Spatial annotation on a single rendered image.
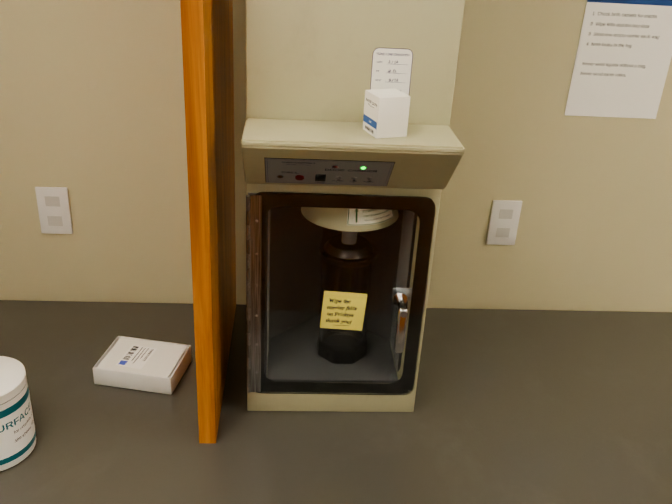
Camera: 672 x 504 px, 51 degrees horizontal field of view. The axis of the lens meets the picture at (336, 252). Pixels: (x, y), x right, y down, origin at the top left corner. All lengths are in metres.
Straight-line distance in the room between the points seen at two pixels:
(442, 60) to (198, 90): 0.37
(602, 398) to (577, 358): 0.14
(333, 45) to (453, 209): 0.69
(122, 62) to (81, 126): 0.17
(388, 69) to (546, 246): 0.81
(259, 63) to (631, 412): 0.99
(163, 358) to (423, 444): 0.54
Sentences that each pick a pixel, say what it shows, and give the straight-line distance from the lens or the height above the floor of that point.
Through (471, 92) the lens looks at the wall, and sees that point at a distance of 1.59.
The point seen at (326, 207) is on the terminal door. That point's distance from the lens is 1.15.
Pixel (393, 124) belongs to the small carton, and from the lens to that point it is 1.04.
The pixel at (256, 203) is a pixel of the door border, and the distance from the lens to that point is 1.15.
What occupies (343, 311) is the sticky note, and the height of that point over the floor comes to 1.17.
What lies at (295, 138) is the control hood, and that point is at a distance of 1.02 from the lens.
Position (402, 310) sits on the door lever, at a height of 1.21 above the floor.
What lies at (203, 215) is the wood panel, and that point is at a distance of 1.08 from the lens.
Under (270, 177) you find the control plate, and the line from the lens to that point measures 1.09.
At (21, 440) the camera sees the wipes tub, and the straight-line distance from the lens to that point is 1.32.
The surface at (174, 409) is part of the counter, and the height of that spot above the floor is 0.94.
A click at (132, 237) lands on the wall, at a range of 1.70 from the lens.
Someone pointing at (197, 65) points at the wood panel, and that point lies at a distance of 1.01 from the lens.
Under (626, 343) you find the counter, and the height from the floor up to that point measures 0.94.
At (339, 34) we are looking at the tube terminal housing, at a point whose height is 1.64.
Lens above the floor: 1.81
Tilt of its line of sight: 26 degrees down
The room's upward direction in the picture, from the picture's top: 3 degrees clockwise
